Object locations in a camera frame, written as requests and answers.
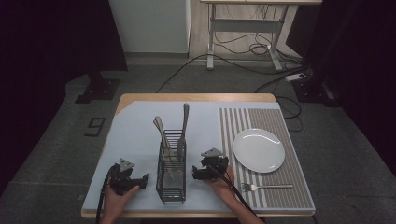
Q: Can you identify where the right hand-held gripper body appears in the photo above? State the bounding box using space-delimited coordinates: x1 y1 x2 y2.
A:
200 147 230 182

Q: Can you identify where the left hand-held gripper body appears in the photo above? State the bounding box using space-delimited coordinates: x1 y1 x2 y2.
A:
107 158 140 197

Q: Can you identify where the person's left hand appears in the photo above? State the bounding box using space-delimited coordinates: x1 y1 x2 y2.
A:
103 184 141 217

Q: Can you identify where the person's right hand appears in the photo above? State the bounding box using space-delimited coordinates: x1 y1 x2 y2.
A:
205 165 236 202

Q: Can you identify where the white round plate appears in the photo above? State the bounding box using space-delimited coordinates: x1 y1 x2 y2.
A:
233 128 287 175

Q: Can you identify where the silver table knife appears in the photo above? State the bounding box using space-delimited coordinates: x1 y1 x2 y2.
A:
177 103 191 158

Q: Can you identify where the light blue table mat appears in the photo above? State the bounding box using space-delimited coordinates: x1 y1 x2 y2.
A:
81 100 283 213

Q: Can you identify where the silver spoon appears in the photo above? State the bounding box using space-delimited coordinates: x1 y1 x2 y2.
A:
154 116 177 182

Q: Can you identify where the silver fork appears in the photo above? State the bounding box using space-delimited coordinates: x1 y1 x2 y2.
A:
241 182 294 192

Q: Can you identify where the small wooden table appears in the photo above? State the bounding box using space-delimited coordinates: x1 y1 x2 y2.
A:
80 92 317 219

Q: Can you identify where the grey striped placemat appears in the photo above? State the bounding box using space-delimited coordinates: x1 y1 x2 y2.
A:
218 107 316 210

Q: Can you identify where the black stand base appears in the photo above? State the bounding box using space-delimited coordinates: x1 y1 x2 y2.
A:
75 72 121 105
291 76 338 108

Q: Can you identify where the white power strip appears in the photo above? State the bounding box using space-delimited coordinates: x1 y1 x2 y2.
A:
284 72 308 83

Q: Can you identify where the white metal-legged desk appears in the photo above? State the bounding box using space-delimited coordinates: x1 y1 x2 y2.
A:
200 0 323 72

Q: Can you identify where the white cabinet panel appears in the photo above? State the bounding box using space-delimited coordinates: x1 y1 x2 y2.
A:
107 0 191 54

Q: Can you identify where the dark curtain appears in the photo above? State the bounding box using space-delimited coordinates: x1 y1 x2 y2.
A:
285 0 396 178
0 0 129 197

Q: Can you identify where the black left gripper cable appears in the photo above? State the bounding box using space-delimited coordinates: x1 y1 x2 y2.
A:
94 164 117 224

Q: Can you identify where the black wire cutlery rack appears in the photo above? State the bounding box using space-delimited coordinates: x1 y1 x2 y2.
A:
155 128 188 205

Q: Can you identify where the silver utensil handle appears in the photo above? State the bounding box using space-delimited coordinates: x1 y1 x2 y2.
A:
152 119 172 157

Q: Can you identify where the black floor cable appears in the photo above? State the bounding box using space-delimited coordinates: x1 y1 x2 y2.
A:
155 53 307 94

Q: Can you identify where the tangle of black cables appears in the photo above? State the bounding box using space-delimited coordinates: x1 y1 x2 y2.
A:
214 4 304 68

